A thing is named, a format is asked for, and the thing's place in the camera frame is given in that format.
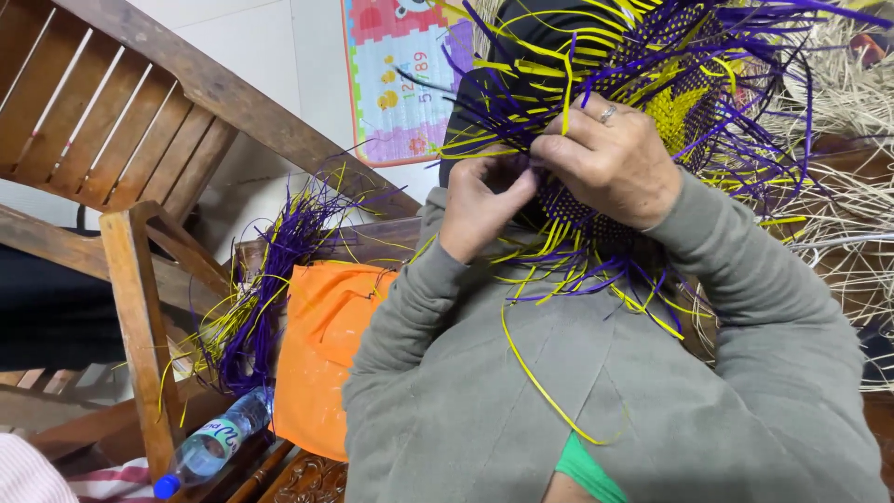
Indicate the person's right hand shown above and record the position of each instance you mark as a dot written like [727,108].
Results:
[621,171]

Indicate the bundle of purple yellow strips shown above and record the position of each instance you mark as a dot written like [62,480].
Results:
[258,328]

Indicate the purple and yellow woven piece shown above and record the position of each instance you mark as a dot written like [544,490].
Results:
[670,42]

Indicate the loose yellow strip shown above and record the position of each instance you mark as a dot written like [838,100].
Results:
[559,412]

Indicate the carved wooden furniture panel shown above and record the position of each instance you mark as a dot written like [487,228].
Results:
[307,482]

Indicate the brown wooden slatted chair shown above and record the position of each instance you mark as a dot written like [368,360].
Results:
[140,314]

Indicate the colourful children's play mat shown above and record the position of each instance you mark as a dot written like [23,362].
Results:
[398,105]

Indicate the orange cloth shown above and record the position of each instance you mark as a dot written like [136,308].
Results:
[321,349]

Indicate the pink striped cloth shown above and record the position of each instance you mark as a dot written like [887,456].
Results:
[28,475]

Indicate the clear water bottle blue cap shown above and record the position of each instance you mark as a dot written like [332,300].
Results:
[209,443]

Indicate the person's green undershirt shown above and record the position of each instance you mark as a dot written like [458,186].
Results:
[590,475]

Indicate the heap of natural straw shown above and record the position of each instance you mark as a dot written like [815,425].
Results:
[852,91]

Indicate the person's left hand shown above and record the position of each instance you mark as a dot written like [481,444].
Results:
[475,209]

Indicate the person's grey sweater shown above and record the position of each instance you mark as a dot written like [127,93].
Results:
[489,419]

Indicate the person's black trousers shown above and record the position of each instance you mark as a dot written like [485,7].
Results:
[538,28]

